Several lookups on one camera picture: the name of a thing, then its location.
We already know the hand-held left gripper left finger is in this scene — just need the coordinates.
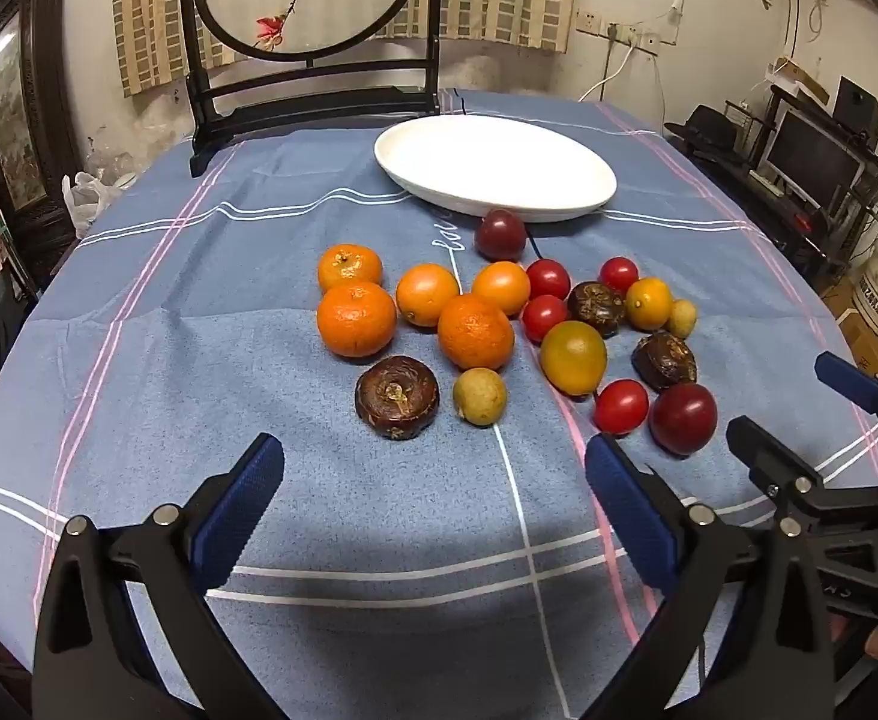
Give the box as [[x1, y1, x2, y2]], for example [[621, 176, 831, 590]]
[[31, 433, 286, 720]]

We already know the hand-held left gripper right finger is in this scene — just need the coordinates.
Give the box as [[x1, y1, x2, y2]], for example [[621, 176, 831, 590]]
[[580, 433, 837, 720]]

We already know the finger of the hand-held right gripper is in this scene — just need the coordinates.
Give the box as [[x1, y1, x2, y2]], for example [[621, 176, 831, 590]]
[[814, 350, 878, 428], [725, 415, 828, 518]]

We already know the purple passion fruit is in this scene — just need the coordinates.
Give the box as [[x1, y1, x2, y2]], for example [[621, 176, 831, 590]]
[[649, 382, 719, 458]]

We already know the red cherry tomato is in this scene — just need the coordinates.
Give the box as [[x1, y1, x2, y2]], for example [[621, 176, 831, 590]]
[[521, 295, 569, 344], [525, 259, 572, 301], [598, 256, 641, 295], [594, 379, 651, 437]]

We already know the dark brown water chestnut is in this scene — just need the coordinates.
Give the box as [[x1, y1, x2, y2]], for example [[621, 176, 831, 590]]
[[631, 331, 699, 392], [566, 281, 627, 338]]

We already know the small tan longan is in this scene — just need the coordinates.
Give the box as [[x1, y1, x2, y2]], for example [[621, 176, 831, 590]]
[[666, 298, 699, 340]]

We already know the yellow passion fruit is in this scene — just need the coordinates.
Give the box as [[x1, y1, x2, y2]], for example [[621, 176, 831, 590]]
[[539, 320, 609, 398]]

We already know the large orange fruit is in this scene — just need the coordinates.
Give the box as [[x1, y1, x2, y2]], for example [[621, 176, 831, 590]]
[[625, 277, 675, 332]]

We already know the large dark water chestnut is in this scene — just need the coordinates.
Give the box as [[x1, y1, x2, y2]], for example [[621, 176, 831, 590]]
[[355, 355, 441, 441]]

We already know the large orange mandarin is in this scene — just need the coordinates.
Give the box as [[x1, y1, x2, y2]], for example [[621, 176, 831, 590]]
[[316, 281, 398, 359]]

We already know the bumpy orange mandarin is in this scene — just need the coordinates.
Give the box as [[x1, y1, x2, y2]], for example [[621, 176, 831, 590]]
[[437, 293, 516, 372]]

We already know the smooth round orange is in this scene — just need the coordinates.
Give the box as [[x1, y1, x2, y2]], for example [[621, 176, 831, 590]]
[[395, 263, 461, 328], [472, 261, 532, 317]]

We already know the white oval plate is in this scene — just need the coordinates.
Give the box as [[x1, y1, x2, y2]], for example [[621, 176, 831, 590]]
[[373, 115, 618, 224]]

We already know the cardboard box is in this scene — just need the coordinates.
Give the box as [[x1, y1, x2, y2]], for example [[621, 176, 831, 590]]
[[821, 277, 878, 383]]

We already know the black computer desk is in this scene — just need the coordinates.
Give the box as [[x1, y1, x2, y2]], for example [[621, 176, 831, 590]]
[[664, 82, 878, 293]]

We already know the blue plaid tablecloth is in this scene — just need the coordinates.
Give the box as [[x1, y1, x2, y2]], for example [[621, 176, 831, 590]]
[[0, 88, 878, 720]]

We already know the computer monitor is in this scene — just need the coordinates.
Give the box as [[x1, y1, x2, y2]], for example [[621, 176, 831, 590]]
[[757, 106, 867, 215]]

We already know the black speaker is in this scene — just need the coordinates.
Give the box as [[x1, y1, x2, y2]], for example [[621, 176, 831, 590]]
[[835, 76, 878, 140]]

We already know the black hat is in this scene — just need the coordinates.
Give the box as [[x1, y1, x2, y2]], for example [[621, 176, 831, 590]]
[[664, 105, 744, 155]]

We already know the dark red plum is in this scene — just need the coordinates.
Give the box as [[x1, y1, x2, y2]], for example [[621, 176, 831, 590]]
[[474, 208, 528, 262]]

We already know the white plastic bag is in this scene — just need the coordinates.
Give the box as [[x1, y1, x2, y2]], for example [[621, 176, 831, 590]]
[[61, 171, 125, 239]]

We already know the dark wooden framed cabinet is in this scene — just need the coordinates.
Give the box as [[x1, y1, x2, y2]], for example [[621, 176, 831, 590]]
[[0, 0, 83, 275]]

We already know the white power cable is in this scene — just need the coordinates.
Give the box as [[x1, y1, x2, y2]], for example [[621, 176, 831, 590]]
[[577, 36, 636, 102]]

